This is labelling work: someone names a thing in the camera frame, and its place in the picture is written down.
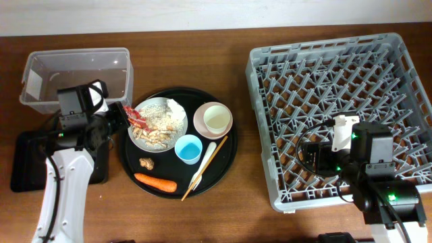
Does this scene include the ginger piece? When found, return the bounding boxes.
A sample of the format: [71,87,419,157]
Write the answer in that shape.
[139,158,155,170]

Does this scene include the black rectangular tray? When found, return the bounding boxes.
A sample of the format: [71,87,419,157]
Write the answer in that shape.
[10,131,110,192]

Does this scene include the white plastic fork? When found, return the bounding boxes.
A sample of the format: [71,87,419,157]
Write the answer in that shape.
[190,142,217,190]

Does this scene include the orange carrot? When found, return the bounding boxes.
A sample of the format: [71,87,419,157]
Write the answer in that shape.
[134,173,178,193]

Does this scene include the clear plastic bin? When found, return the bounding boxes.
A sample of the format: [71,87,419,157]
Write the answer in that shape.
[20,47,134,114]

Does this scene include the grey plate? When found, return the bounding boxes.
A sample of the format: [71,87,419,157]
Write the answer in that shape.
[125,97,188,153]

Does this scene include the white tissue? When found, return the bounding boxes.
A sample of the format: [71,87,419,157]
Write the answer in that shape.
[167,99,186,122]

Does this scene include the grey dishwasher rack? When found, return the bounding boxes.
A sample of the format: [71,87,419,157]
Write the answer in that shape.
[246,33,431,213]

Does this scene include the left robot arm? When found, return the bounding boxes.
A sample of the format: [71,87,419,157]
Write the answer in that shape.
[32,102,130,242]

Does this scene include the rice and peanut scraps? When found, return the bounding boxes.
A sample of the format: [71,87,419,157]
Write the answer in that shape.
[132,103,185,151]

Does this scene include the red strawberry snack wrapper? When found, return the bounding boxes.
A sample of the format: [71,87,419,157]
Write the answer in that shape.
[124,106,149,130]

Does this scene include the wooden chopstick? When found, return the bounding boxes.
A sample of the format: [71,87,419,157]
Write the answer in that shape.
[181,136,228,201]

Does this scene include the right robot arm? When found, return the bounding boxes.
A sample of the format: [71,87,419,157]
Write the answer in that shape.
[295,122,428,242]

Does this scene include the round black tray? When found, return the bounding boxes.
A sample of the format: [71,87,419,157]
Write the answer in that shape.
[118,87,238,199]

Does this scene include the pink bowl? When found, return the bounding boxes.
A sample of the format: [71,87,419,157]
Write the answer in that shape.
[193,102,234,140]

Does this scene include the blue cup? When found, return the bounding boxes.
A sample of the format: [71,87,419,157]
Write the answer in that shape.
[174,134,203,165]

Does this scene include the cream paper cup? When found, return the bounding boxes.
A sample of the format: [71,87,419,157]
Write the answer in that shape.
[203,105,231,134]

